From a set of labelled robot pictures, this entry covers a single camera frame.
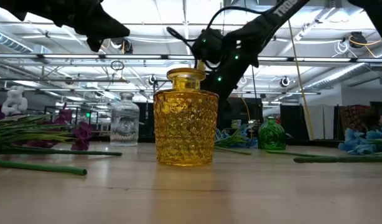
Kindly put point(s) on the blue artificial flower bunch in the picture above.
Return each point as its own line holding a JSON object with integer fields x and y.
{"x": 250, "y": 142}
{"x": 356, "y": 140}

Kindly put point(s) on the purple artificial flower bunch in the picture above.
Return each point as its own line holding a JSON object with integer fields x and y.
{"x": 82, "y": 135}

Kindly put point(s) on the red artificial tulip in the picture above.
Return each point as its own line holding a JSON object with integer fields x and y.
{"x": 334, "y": 159}

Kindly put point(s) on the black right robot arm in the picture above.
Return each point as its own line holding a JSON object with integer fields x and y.
{"x": 259, "y": 29}

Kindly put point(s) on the yellow glass vase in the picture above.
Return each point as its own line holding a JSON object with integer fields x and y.
{"x": 184, "y": 124}

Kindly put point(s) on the green glass vase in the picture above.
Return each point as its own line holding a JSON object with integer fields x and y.
{"x": 271, "y": 137}

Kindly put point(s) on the clear glass vase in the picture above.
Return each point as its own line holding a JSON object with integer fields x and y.
{"x": 125, "y": 124}

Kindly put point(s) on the black partition panel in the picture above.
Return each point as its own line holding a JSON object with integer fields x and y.
{"x": 293, "y": 121}
{"x": 146, "y": 121}

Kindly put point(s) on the white partition panel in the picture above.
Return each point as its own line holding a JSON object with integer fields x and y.
{"x": 323, "y": 121}

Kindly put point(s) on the white robot figure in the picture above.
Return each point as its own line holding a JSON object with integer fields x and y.
{"x": 14, "y": 101}

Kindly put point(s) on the patterned red tapestry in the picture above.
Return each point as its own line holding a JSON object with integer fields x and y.
{"x": 352, "y": 118}

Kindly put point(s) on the person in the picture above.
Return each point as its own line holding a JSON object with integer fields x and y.
{"x": 377, "y": 121}

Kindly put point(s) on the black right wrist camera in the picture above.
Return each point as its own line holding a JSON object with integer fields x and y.
{"x": 208, "y": 46}

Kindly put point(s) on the long ceiling light rail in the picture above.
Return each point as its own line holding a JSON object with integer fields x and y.
{"x": 69, "y": 57}

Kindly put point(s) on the silver ventilation duct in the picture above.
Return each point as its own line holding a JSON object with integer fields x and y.
{"x": 10, "y": 43}
{"x": 334, "y": 76}

